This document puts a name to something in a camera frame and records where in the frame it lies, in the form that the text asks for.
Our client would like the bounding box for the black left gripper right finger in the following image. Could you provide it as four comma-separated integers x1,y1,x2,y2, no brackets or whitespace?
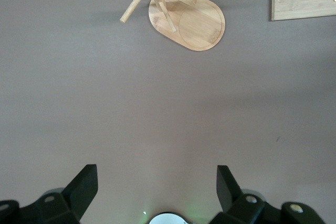
209,165,327,224

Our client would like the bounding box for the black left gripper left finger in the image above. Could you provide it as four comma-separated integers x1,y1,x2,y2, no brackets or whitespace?
0,164,99,224

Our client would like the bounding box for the wooden mug rack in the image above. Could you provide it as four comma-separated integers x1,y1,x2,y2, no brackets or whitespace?
115,0,226,52

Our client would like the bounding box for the brown table cover mat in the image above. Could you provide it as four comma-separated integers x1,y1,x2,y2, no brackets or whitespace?
0,0,336,224

